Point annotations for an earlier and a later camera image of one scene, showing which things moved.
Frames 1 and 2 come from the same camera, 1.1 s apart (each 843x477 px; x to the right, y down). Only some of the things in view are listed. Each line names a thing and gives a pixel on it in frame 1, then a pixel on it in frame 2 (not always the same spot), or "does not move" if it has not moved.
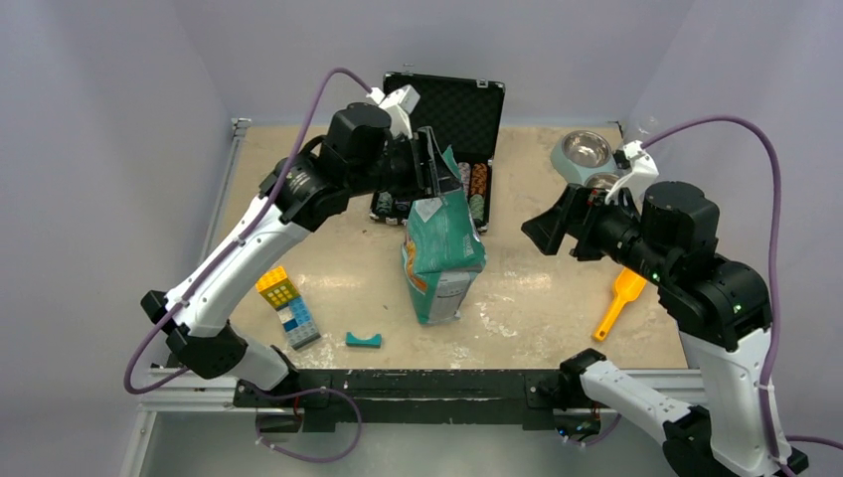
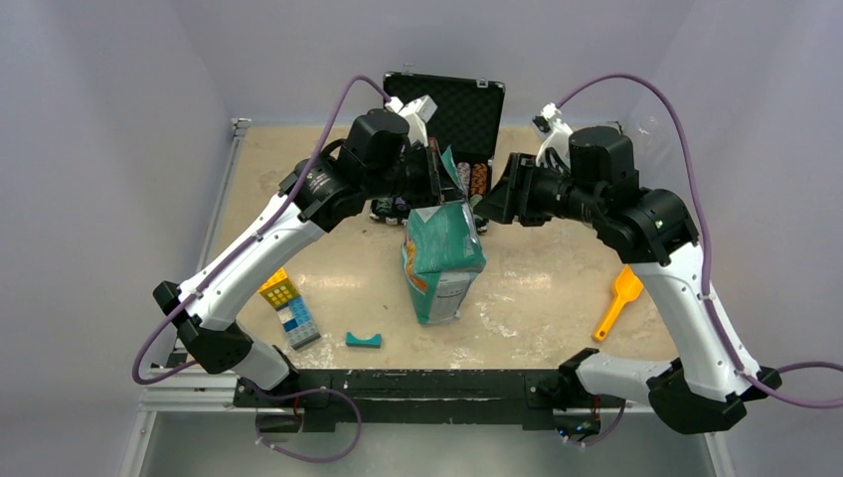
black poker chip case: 460,113 does not move
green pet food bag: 442,256 does not move
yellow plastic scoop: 628,286 does not move
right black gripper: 583,206 → 517,184
